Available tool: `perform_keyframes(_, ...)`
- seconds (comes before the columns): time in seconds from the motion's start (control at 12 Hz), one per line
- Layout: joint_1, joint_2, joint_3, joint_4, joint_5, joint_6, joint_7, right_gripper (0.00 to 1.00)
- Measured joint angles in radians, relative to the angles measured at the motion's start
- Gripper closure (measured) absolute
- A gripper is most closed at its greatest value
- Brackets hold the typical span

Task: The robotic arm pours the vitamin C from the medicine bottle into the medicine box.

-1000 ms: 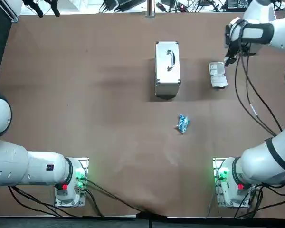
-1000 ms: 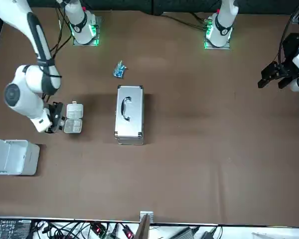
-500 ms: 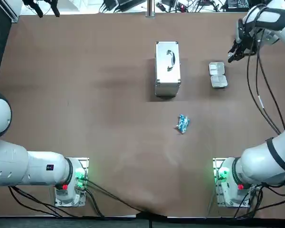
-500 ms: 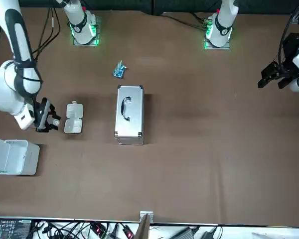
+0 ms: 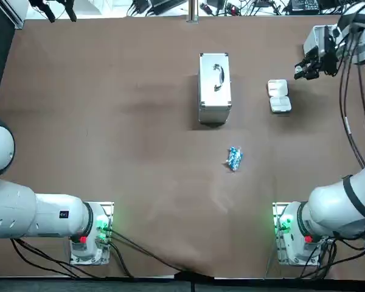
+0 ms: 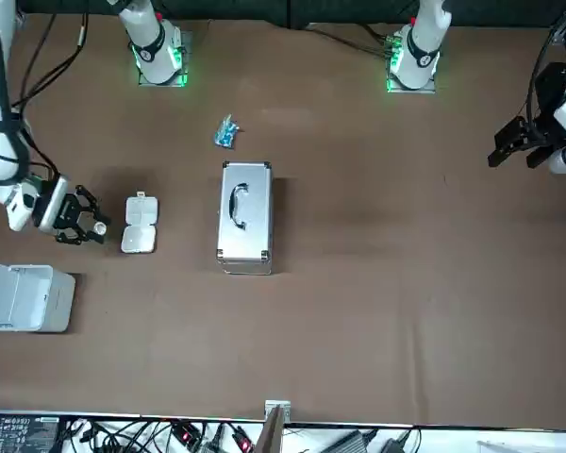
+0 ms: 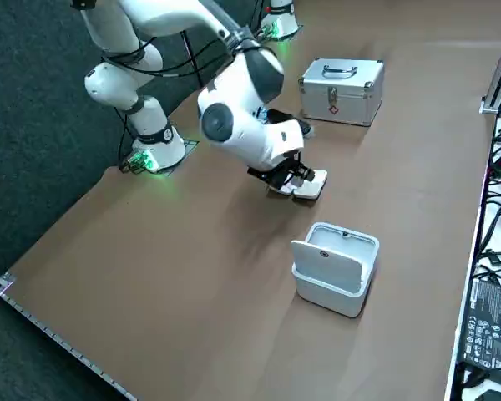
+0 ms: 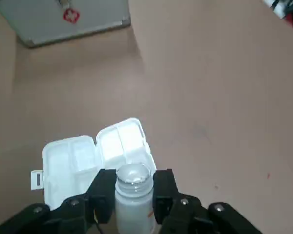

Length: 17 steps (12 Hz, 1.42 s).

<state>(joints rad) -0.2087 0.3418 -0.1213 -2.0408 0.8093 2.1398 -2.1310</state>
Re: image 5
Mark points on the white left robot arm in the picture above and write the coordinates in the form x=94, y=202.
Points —
x=33, y=213

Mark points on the flat black power supply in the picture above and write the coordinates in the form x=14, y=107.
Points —
x=167, y=2

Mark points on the open white pill box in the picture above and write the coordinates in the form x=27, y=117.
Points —
x=279, y=97

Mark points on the aluminium first aid case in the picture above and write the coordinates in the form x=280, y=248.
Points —
x=214, y=85

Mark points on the aluminium frame rail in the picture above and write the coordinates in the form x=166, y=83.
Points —
x=15, y=12

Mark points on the black labelled power adapter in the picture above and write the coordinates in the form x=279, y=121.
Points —
x=304, y=3

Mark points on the aluminium camera post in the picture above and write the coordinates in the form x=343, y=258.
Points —
x=192, y=10

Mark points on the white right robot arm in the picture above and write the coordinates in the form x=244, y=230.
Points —
x=328, y=213

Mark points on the black power brick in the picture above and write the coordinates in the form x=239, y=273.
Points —
x=141, y=6

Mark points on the blue blister pill pack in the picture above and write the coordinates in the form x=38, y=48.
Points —
x=234, y=158

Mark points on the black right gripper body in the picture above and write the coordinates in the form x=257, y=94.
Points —
x=328, y=64

